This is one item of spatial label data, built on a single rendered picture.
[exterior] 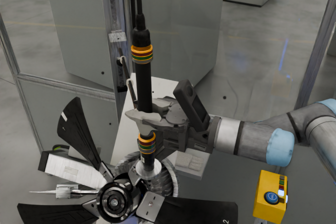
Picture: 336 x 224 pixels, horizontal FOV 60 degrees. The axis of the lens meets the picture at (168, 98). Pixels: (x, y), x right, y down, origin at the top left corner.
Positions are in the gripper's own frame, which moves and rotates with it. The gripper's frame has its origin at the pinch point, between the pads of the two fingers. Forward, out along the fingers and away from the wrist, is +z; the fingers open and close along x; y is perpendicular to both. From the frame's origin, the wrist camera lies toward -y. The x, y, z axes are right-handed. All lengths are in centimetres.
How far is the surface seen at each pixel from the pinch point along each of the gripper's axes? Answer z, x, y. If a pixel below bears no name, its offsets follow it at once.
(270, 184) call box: -38, 31, 49
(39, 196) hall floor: 118, 50, 156
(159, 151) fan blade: -2.7, 8.5, 22.3
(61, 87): 88, 70, 59
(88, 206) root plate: 16.3, -5.4, 40.7
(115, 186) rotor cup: 7.2, -2.4, 30.1
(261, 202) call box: -36, 22, 49
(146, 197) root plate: -0.7, 1.9, 37.0
